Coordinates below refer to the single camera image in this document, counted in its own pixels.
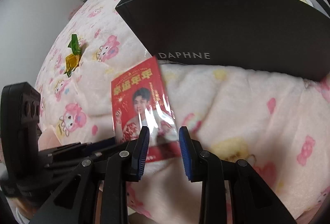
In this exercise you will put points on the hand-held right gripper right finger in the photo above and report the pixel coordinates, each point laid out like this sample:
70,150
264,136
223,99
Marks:
185,154

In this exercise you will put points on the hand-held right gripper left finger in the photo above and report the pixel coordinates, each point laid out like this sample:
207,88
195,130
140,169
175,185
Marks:
140,151

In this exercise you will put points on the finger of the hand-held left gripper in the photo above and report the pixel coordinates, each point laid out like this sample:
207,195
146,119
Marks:
100,144
77,157

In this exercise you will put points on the red photo card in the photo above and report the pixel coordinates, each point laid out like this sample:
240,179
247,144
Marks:
136,89

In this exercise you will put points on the dark grey shoebox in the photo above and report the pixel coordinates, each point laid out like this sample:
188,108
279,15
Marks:
219,27

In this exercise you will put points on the yellow candy wrapper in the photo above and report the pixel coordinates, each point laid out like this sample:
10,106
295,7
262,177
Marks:
72,61

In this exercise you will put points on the pink printed blanket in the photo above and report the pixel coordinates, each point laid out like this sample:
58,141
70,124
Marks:
245,110

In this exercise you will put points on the green candy wrapper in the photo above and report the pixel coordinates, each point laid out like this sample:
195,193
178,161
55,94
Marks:
74,44

